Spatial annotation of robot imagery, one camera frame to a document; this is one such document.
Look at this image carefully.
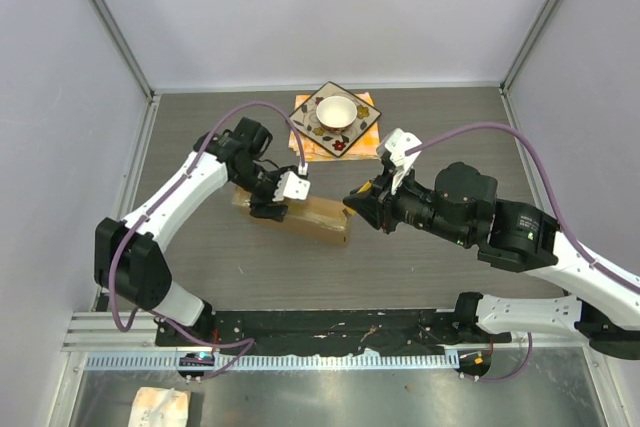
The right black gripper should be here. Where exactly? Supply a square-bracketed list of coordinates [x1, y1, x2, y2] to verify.
[345, 161, 473, 246]

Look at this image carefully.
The yellow utility knife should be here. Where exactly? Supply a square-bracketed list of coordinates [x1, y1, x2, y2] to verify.
[342, 180, 377, 221]

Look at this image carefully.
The brown cardboard express box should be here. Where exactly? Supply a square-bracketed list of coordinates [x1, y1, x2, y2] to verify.
[231, 187, 352, 246]

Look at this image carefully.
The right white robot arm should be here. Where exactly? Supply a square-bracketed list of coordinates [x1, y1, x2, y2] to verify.
[343, 162, 639, 360]

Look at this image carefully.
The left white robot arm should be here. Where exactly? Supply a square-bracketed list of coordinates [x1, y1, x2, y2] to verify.
[94, 117, 297, 346]

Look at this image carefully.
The orange checkered folded cloth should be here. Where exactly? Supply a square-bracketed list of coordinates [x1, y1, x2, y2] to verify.
[288, 91, 380, 162]

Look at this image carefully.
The white ceramic bowl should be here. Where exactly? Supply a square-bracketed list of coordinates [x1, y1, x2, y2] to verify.
[316, 96, 357, 132]

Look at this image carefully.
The square floral ceramic plate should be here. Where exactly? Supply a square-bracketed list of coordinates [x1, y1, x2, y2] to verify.
[290, 81, 381, 159]

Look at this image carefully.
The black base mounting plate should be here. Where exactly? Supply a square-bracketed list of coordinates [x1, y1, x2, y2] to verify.
[154, 307, 512, 357]

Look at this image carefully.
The white orange paper packet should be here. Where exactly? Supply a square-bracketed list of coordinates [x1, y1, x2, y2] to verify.
[128, 387, 191, 427]

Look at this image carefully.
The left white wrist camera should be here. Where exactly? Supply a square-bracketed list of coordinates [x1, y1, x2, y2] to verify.
[272, 165, 311, 202]

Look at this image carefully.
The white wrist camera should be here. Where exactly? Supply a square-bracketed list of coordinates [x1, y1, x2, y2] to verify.
[376, 128, 421, 195]
[272, 165, 311, 202]

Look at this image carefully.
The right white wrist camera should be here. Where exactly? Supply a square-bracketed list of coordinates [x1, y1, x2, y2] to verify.
[376, 128, 421, 195]

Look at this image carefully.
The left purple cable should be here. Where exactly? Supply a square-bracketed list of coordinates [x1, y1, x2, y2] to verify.
[109, 100, 311, 381]

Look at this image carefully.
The purple cable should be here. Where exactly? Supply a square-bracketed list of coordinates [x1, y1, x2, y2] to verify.
[404, 122, 640, 381]
[109, 100, 311, 381]

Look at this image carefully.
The white slotted cable duct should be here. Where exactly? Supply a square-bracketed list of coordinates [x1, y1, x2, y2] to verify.
[85, 349, 459, 372]

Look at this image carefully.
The aluminium frame rail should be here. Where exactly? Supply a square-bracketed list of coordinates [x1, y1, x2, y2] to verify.
[62, 312, 157, 352]

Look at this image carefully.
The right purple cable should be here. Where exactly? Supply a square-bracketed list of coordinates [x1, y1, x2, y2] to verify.
[404, 122, 640, 381]

